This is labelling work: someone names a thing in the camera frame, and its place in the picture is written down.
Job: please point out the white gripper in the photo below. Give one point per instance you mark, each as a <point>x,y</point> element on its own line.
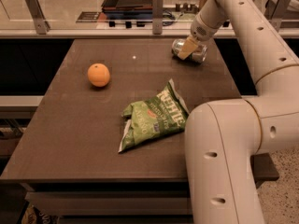
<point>199,31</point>

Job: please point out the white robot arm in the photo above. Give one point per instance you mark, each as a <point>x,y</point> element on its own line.
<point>222,136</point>

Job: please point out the green kettle chips bag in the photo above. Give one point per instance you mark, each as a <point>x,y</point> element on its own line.
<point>164,114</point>

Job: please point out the orange fruit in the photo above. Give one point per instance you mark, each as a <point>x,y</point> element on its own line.
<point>98,74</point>

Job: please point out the snack bag under table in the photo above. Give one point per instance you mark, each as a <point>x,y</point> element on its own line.
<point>34,216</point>

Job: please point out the middle metal glass bracket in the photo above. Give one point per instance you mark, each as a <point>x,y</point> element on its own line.
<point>157,17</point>

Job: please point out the metal glass bracket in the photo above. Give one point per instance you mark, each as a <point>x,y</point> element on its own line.
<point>41,25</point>
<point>282,13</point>
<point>157,17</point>

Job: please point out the right metal glass bracket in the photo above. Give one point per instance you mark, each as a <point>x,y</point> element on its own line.
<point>282,13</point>

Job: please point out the left metal glass bracket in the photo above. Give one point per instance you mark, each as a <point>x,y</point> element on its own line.
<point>41,25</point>

